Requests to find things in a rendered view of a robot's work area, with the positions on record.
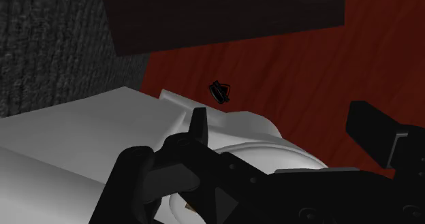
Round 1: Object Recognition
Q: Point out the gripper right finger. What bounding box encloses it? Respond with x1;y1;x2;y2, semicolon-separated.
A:
345;99;425;182

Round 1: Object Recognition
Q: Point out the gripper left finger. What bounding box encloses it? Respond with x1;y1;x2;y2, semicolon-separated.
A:
87;107;266;224

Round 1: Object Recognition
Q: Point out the small black object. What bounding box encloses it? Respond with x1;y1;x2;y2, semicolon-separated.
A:
208;80;232;105

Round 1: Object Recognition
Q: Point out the white toilet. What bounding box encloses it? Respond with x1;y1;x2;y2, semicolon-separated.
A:
0;86;330;224

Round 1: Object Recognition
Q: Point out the dark robot stand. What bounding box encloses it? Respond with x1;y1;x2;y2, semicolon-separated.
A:
100;0;347;57

